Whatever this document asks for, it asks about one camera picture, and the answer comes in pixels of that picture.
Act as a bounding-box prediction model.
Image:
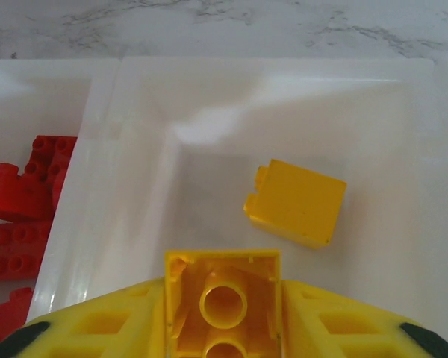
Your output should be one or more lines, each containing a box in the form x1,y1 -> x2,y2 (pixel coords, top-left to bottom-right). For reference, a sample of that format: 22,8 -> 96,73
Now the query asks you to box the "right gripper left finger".
0,277 -> 169,358

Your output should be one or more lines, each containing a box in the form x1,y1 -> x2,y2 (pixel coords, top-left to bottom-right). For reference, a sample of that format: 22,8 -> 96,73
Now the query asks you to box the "red lego brick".
0,222 -> 57,281
24,136 -> 78,187
0,163 -> 66,222

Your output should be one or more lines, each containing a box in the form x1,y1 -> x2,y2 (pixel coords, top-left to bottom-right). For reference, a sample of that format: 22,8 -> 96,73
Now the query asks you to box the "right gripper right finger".
281,279 -> 448,358

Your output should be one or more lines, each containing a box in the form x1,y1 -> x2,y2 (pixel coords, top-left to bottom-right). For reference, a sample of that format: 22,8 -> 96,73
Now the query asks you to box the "white plastic container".
0,57 -> 121,358
24,55 -> 448,336

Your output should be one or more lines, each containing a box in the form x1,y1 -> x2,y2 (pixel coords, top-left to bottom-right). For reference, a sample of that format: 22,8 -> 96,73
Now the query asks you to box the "yellow lego brick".
164,248 -> 284,358
242,158 -> 347,250

